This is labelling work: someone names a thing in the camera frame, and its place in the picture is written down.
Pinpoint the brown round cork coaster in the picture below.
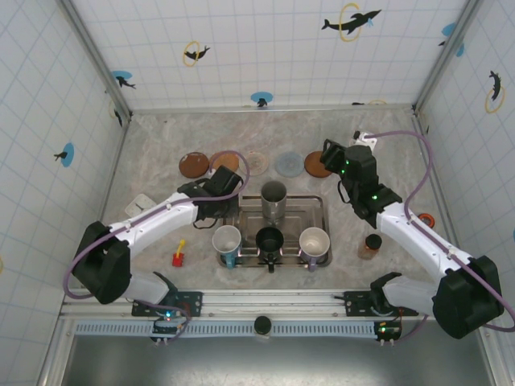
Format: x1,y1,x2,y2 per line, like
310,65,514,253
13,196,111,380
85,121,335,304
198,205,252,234
303,150,335,179

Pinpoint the woven rattan coaster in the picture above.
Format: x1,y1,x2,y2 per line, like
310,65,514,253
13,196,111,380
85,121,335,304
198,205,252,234
208,150,242,172

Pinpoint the dark wooden round coaster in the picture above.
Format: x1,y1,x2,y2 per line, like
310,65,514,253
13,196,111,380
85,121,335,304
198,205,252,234
179,151,211,179

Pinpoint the multicolour woven cotton coaster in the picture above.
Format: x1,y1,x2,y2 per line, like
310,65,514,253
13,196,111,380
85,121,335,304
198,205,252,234
239,150,270,176

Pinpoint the blue woven cotton coaster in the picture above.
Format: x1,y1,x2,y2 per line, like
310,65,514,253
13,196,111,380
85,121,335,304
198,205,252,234
274,150,305,178

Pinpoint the teal mug white inside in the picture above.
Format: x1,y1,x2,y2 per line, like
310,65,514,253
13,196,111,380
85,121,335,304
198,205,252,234
212,224,242,270

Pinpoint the purple mug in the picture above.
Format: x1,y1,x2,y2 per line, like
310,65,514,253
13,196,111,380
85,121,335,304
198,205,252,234
298,227,332,273

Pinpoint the stainless steel cup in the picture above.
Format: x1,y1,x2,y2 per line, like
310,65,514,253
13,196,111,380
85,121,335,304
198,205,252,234
260,180,289,224

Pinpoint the black cup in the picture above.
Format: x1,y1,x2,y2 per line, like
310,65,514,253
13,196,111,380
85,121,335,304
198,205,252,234
255,226,285,274

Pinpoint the stainless steel tray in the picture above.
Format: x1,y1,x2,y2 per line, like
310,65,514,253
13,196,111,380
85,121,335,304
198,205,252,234
219,195,334,269

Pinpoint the spice jar black lid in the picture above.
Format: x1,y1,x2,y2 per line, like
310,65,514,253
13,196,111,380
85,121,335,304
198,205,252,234
357,233,383,261

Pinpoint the white plastic block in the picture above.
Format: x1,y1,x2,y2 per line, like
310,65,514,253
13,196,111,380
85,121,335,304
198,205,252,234
124,193,156,218

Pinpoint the red yellow toy shovel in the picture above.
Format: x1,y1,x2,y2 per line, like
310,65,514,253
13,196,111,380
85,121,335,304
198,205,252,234
171,239,187,268

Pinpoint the penguin blue patch sticker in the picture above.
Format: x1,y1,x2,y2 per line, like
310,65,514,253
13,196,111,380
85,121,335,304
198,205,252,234
249,91,274,109

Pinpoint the black round knob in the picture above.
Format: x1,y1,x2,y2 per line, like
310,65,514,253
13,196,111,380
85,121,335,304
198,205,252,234
253,315,273,335

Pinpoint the shark blue patch sticker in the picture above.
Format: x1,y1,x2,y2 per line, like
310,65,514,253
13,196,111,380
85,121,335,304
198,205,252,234
111,70,137,90

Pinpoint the green circuit board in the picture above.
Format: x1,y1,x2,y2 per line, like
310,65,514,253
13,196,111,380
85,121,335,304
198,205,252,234
151,316,186,343
373,321,402,343

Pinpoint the seal blue patch sticker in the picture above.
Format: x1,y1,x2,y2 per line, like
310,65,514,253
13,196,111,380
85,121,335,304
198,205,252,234
54,142,76,166

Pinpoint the blue patch corner sticker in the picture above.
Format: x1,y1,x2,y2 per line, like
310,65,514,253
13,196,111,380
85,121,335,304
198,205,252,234
438,23,466,58

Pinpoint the grey metal front panel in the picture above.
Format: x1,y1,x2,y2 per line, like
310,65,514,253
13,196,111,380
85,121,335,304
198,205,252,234
39,335,500,386

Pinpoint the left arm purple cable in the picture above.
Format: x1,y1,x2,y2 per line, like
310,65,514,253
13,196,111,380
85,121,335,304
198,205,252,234
63,150,251,343

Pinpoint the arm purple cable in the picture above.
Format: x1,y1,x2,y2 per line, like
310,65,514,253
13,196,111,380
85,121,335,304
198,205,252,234
63,150,251,343
364,130,515,343

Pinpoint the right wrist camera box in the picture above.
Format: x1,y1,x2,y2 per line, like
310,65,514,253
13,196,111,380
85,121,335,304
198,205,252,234
351,130,379,148

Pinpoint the aluminium back wall rail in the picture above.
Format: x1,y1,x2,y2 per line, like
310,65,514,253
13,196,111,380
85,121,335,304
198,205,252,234
130,102,416,114

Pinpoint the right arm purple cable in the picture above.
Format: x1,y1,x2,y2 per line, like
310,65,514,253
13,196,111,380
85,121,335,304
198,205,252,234
364,130,515,343

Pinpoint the aluminium side rail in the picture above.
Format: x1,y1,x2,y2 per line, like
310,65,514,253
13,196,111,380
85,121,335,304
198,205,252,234
412,106,464,253
82,120,134,287

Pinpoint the black fish yellow ring sticker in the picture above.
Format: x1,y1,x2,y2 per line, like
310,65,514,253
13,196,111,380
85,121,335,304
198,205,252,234
108,100,124,128

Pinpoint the aluminium front frame rail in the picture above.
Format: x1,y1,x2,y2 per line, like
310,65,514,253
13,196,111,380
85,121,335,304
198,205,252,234
60,287,502,321

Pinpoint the small dolphin yellow ring sticker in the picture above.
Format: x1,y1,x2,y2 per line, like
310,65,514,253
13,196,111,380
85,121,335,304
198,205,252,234
183,39,212,68

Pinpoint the large dolphin yellow ring sticker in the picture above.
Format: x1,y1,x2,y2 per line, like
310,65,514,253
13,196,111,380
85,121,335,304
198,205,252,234
320,2,382,43

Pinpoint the aluminium corner post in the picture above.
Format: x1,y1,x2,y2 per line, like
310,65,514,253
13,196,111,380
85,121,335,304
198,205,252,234
413,0,482,110
60,0,133,124

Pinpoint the grey slotted cable duct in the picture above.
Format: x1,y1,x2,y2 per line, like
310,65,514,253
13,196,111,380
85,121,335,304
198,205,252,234
74,320,403,338

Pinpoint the upright dolphin yellow ring sticker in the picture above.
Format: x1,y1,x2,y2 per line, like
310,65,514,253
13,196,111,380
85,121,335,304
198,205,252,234
484,70,506,114

